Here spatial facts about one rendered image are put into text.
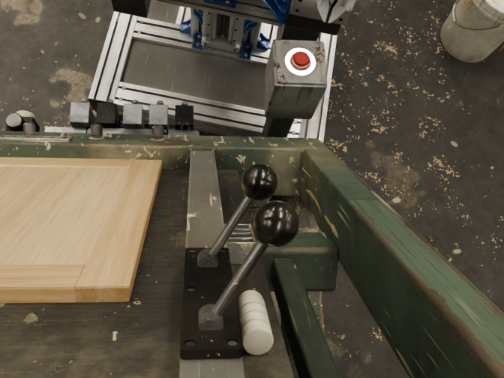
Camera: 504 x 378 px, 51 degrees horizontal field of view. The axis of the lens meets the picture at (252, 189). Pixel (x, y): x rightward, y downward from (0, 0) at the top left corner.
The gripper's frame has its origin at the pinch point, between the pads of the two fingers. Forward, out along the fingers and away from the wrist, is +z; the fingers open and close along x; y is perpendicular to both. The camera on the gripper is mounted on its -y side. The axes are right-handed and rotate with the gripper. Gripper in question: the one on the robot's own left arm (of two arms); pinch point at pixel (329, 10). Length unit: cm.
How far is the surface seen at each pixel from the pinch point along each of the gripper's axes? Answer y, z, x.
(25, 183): 6, 40, -43
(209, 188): 7.5, 30.0, -11.4
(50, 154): -10, 47, -46
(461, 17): -147, 54, 70
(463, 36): -146, 61, 74
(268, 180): 29.8, 5.5, -4.4
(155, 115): -33, 49, -30
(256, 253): 41.1, 3.5, -4.7
